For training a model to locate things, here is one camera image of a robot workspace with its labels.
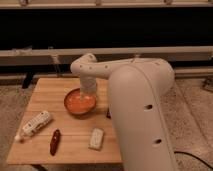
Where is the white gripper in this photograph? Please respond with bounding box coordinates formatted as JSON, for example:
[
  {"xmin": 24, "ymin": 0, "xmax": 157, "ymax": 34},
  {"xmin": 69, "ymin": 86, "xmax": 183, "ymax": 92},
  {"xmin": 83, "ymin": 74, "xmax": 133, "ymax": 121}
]
[{"xmin": 80, "ymin": 77, "xmax": 97, "ymax": 100}]

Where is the orange ceramic bowl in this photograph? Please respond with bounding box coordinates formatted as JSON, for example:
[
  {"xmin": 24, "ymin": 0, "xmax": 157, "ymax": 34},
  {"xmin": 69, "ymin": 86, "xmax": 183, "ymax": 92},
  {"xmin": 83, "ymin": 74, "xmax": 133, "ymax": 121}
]
[{"xmin": 64, "ymin": 88, "xmax": 96, "ymax": 116}]

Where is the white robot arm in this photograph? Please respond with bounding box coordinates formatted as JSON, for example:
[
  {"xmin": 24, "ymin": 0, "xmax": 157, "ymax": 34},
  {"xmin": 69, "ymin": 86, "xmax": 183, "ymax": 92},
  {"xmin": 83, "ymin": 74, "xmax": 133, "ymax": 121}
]
[{"xmin": 70, "ymin": 53, "xmax": 178, "ymax": 171}]

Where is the white rectangular sponge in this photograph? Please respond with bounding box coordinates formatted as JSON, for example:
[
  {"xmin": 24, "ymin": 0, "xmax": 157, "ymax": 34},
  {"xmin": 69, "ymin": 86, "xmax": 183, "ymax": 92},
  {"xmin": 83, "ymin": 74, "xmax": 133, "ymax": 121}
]
[{"xmin": 89, "ymin": 128, "xmax": 104, "ymax": 150}]

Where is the wooden table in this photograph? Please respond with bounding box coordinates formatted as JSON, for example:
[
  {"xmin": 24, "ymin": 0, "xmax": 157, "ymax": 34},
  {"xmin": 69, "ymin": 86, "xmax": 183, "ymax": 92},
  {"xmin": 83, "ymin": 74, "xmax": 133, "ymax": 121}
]
[{"xmin": 7, "ymin": 78, "xmax": 121, "ymax": 164}]

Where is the white plastic bottle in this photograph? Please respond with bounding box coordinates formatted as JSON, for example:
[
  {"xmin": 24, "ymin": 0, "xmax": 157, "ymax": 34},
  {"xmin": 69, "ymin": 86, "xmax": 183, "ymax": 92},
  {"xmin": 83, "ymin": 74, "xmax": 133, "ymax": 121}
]
[{"xmin": 14, "ymin": 111, "xmax": 52, "ymax": 142}]

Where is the dark red snack bar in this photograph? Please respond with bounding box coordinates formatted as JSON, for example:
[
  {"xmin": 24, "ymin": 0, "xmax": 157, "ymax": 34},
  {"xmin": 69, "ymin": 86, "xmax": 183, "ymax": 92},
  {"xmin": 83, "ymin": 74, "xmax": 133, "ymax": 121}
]
[{"xmin": 50, "ymin": 129, "xmax": 61, "ymax": 156}]

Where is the black cable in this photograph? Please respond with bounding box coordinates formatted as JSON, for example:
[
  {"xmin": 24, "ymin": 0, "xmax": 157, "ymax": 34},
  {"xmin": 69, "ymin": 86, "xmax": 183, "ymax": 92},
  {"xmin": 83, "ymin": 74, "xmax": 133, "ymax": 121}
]
[{"xmin": 173, "ymin": 150, "xmax": 213, "ymax": 169}]

